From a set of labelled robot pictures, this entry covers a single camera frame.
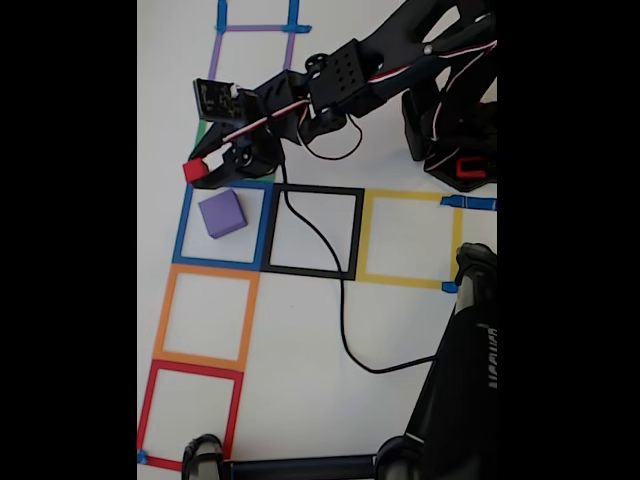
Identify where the blue square frame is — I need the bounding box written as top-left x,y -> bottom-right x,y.
172,177 -> 275,273

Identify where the red white servo wire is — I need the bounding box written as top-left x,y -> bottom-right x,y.
422,64 -> 481,172
222,38 -> 498,161

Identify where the green square frame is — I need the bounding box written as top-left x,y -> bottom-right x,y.
192,119 -> 277,184

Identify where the yellow square frame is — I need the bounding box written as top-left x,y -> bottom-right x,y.
355,188 -> 464,291

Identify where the black tripod stand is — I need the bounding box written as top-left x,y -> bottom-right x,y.
180,242 -> 498,480

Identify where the purple square block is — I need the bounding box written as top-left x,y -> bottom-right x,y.
198,188 -> 248,240

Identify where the black camera cable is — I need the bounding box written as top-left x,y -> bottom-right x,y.
279,159 -> 441,375

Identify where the orange square frame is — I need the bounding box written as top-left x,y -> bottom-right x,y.
152,263 -> 261,374

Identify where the black square frame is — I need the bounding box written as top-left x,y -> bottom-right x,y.
260,183 -> 365,281

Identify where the red square frame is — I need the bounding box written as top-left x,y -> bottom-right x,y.
137,359 -> 245,473

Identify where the small red cube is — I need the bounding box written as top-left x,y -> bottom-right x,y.
182,158 -> 209,182

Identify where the long blue tape strip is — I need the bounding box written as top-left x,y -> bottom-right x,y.
439,195 -> 498,212

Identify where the purple square frame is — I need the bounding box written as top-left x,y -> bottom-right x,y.
207,23 -> 296,84

